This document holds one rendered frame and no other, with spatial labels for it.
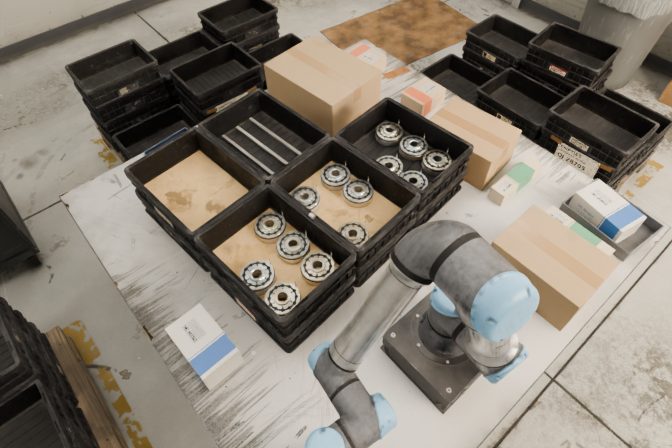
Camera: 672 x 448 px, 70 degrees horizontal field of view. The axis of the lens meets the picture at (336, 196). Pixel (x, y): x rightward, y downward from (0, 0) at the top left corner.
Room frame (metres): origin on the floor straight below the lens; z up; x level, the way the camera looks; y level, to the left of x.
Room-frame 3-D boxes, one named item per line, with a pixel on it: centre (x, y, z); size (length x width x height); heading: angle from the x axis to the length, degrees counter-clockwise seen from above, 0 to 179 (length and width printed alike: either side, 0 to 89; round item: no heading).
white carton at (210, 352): (0.55, 0.39, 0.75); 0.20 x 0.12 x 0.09; 42
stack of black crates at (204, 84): (2.13, 0.62, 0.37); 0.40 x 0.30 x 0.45; 130
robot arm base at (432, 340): (0.55, -0.30, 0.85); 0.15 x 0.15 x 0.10
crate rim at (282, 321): (0.77, 0.18, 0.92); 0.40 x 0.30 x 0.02; 45
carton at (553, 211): (0.92, -0.82, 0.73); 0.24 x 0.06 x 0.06; 37
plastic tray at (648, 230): (0.99, -0.97, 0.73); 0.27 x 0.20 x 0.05; 34
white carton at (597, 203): (1.00, -0.95, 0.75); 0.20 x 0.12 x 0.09; 29
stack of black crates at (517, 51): (2.54, -1.05, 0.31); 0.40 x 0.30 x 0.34; 40
